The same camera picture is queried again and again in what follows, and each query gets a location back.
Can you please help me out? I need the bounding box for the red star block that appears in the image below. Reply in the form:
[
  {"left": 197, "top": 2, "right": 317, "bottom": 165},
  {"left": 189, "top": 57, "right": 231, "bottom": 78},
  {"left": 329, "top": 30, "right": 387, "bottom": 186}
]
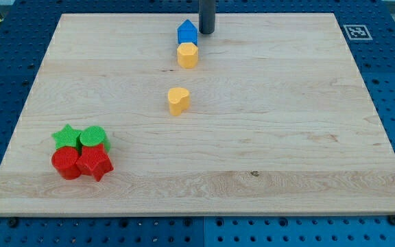
[{"left": 76, "top": 143, "right": 114, "bottom": 182}]

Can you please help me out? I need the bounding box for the blue house-shaped block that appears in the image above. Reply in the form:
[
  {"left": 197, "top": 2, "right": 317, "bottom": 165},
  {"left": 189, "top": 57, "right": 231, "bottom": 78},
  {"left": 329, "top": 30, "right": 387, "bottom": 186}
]
[{"left": 177, "top": 19, "right": 198, "bottom": 45}]

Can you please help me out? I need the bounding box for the green star block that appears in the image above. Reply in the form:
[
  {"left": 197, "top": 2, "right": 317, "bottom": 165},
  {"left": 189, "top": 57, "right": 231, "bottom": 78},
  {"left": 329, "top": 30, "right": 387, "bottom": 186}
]
[{"left": 51, "top": 124, "right": 82, "bottom": 151}]

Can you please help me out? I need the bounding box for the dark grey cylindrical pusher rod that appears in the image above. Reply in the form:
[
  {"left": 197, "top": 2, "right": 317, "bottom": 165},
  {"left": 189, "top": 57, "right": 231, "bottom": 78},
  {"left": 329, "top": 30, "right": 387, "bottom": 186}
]
[{"left": 198, "top": 0, "right": 216, "bottom": 35}]

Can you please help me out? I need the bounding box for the green cylinder block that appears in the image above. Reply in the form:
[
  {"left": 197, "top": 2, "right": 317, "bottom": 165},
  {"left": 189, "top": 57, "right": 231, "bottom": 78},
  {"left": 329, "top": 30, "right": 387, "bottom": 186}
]
[{"left": 80, "top": 126, "right": 110, "bottom": 152}]

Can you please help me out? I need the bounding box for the white fiducial marker tag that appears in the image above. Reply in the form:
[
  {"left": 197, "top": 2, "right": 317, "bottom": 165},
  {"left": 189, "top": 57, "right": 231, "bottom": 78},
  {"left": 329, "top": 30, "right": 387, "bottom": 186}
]
[{"left": 343, "top": 24, "right": 372, "bottom": 40}]

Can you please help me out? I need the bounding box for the light wooden board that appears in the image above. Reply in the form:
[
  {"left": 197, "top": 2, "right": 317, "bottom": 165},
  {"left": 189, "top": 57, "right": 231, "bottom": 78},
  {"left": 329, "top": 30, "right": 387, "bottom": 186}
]
[{"left": 0, "top": 13, "right": 395, "bottom": 217}]

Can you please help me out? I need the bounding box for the yellow hexagon block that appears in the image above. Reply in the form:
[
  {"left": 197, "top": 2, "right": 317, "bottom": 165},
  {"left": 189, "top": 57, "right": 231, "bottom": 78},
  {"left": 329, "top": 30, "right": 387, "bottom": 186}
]
[{"left": 177, "top": 43, "right": 199, "bottom": 69}]

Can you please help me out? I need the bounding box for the yellow heart block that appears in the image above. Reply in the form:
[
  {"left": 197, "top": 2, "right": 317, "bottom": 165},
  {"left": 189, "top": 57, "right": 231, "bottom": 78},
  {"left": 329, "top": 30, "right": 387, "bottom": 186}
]
[{"left": 167, "top": 87, "right": 191, "bottom": 116}]

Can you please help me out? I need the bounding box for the red cylinder block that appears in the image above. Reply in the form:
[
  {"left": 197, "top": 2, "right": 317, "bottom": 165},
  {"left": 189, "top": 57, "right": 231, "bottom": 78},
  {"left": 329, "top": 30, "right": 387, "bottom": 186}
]
[{"left": 51, "top": 146, "right": 82, "bottom": 180}]

